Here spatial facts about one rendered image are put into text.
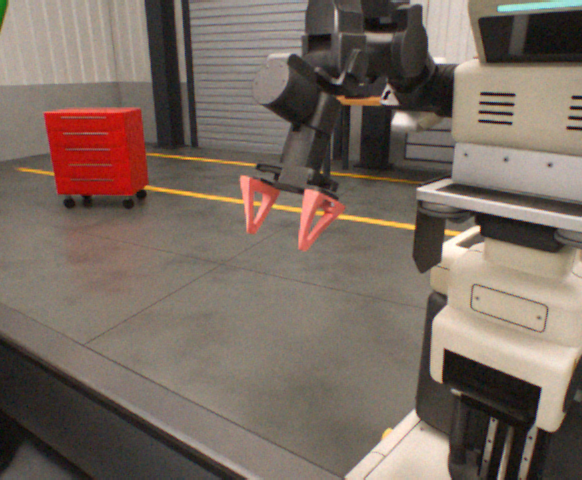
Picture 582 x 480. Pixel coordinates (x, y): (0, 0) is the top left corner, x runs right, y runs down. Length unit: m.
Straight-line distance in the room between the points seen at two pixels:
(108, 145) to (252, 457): 4.18
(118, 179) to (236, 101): 3.40
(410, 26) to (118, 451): 0.64
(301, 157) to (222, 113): 7.03
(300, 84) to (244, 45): 6.78
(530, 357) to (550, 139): 0.33
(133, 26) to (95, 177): 4.63
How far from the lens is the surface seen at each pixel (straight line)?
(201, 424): 0.40
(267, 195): 0.68
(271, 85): 0.59
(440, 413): 1.37
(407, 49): 0.75
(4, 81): 7.94
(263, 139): 7.28
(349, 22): 0.66
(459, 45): 6.35
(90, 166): 4.56
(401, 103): 0.87
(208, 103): 7.79
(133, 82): 8.87
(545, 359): 0.83
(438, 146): 5.08
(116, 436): 0.47
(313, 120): 0.63
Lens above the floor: 1.21
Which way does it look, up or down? 21 degrees down
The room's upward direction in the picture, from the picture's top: straight up
